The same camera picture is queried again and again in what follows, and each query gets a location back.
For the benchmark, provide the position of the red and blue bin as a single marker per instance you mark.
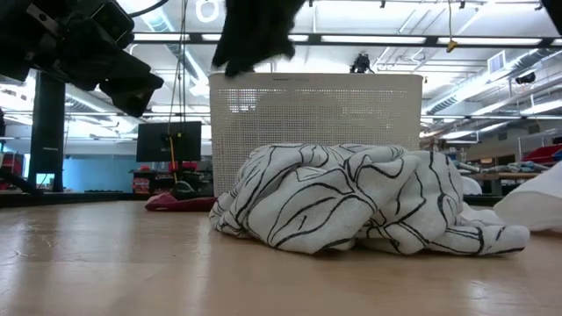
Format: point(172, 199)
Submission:
point(542, 154)

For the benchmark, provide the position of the yellow hanging connector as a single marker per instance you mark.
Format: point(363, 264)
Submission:
point(451, 45)

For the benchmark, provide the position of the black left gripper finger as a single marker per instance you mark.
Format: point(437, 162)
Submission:
point(129, 66)
point(131, 98)

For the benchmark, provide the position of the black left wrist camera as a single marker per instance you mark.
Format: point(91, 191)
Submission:
point(112, 22)

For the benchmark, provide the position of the dark red garment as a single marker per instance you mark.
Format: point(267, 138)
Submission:
point(175, 204)

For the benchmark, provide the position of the red box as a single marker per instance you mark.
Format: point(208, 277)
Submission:
point(12, 164)

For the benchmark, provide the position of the black monitor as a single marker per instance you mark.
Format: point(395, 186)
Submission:
point(153, 140)

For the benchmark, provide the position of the grey cloth pile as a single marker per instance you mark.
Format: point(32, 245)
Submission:
point(518, 167)
point(470, 167)

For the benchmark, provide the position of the black ceiling-hung box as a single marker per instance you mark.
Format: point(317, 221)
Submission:
point(525, 78)

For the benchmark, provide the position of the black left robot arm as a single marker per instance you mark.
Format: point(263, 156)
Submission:
point(22, 44)

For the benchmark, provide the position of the black garment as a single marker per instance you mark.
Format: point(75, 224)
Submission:
point(254, 30)

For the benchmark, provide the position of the white perforated plastic laundry basket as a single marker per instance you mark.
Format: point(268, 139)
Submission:
point(316, 109)

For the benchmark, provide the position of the white black-line leaf-print garment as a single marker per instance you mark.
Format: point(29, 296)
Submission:
point(351, 197)

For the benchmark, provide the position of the wooden background table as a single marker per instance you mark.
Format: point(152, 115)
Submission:
point(505, 175)

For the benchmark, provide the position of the plain white towel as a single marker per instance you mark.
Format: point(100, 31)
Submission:
point(535, 206)

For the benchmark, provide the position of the black ceiling-hung device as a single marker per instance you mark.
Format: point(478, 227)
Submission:
point(361, 63)

